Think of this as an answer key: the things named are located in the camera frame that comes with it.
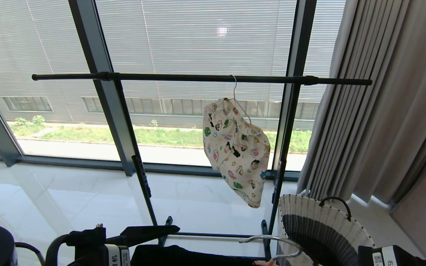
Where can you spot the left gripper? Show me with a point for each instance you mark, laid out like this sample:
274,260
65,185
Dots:
98,256

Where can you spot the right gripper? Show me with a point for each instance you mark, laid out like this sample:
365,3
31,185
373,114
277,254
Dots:
405,260

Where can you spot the black garment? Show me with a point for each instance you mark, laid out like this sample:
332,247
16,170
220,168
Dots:
183,256

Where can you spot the cream printed garment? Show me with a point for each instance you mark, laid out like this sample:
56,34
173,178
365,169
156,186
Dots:
235,155

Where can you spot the pink clothes hanger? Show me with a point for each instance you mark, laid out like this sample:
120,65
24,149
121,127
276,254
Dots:
268,237
242,111

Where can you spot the white laundry basket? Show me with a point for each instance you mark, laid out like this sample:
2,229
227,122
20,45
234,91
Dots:
309,208

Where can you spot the black clothes rack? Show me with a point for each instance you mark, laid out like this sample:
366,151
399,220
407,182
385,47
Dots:
198,78

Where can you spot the beige curtain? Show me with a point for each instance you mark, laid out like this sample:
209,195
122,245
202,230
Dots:
383,92

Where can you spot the window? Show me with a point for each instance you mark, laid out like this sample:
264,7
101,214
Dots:
98,55

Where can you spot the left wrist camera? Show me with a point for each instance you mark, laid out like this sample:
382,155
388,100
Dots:
87,236

